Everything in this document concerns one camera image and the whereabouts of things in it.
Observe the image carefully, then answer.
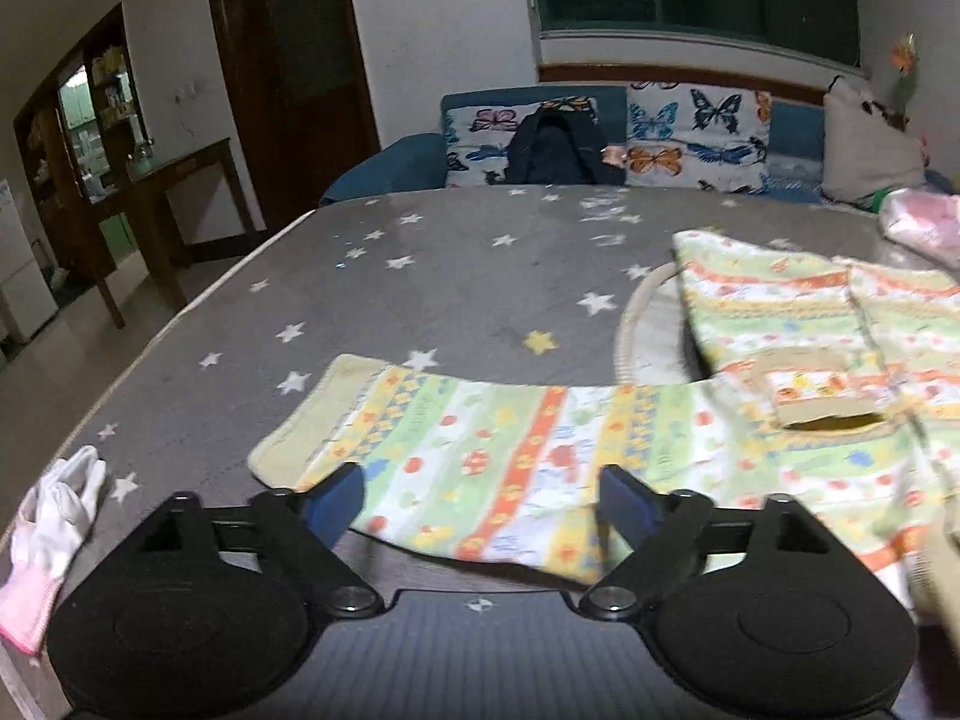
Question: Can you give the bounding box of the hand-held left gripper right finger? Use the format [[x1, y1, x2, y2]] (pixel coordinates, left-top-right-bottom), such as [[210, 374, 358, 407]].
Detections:
[[578, 465, 824, 621]]

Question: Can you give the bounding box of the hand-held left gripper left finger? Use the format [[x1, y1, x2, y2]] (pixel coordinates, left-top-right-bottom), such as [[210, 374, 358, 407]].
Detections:
[[142, 463, 385, 618]]

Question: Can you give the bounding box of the floral striped children's jacket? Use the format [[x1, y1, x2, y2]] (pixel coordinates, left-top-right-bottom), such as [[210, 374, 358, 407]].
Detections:
[[247, 229, 960, 620]]

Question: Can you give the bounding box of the grey star-print blanket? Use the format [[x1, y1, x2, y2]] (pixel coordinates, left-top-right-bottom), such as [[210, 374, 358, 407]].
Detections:
[[0, 186, 960, 698]]

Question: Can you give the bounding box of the white and pink glove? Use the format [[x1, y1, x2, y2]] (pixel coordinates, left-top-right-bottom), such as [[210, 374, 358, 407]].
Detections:
[[0, 445, 107, 656]]

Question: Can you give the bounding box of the blue sofa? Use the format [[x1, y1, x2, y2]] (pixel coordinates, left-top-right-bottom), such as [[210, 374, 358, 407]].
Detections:
[[321, 82, 957, 207]]

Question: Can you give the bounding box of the dark wooden side table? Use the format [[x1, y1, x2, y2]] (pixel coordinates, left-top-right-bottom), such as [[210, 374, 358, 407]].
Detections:
[[88, 137, 257, 329]]

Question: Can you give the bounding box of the black backpack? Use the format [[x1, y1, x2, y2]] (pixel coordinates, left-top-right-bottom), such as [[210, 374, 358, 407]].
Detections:
[[506, 106, 629, 187]]

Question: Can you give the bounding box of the butterfly print cushion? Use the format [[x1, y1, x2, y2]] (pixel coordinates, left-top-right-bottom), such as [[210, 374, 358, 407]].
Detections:
[[442, 95, 601, 188], [624, 82, 773, 194]]

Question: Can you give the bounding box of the white refrigerator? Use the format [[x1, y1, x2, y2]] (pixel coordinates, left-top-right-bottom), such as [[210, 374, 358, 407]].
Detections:
[[0, 178, 59, 342]]

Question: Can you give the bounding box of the pink cloth bundle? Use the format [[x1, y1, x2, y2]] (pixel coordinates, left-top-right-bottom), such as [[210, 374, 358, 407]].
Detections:
[[877, 190, 960, 269]]

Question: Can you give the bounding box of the beige pillow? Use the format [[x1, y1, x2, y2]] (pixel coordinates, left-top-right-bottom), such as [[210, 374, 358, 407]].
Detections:
[[820, 77, 929, 205]]

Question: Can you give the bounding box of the dark wooden door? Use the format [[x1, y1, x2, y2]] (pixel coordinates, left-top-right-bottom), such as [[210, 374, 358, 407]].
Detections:
[[201, 0, 382, 237]]

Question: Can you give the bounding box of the wooden display cabinet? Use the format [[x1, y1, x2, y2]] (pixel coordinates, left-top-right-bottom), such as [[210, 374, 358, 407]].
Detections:
[[13, 4, 151, 278]]

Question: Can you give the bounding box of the orange flower wall decoration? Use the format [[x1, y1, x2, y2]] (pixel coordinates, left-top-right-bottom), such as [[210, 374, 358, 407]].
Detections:
[[889, 31, 920, 102]]

